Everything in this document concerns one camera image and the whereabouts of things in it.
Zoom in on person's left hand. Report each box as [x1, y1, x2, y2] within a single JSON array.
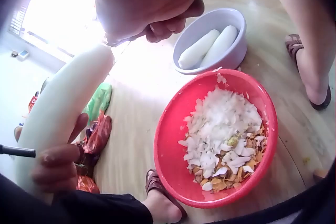
[[31, 113, 90, 191]]

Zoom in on person's left fingers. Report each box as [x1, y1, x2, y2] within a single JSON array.
[[31, 144, 80, 191]]

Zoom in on person's right fingers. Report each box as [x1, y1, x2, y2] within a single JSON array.
[[144, 17, 187, 44]]

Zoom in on person's right thumb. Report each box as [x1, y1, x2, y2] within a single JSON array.
[[184, 0, 205, 19]]

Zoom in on person's left thumb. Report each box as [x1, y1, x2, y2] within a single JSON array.
[[68, 113, 90, 144]]

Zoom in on long peeled white radish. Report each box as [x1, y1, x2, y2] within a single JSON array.
[[15, 44, 115, 206]]

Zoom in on metal peeler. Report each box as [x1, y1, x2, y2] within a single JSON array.
[[106, 39, 132, 48]]

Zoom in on red orange plastic bag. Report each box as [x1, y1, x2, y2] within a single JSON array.
[[74, 114, 113, 194]]

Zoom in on green plastic bag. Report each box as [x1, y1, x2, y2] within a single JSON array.
[[82, 82, 113, 124]]

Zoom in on short peeled white radish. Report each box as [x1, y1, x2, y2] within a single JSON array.
[[200, 25, 238, 67], [178, 30, 221, 68]]

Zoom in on person's body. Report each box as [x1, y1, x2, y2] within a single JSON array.
[[0, 173, 153, 224]]

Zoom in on lavender plastic bowl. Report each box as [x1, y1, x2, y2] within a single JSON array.
[[172, 8, 248, 75]]

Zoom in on red plastic basin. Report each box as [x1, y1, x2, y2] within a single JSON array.
[[153, 69, 278, 209]]

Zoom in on bright window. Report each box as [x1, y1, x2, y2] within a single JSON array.
[[7, 0, 107, 60]]

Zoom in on pile of vegetable peelings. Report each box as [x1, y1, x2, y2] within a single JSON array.
[[178, 73, 269, 192]]

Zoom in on person's legs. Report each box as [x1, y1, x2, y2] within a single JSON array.
[[141, 0, 336, 224]]

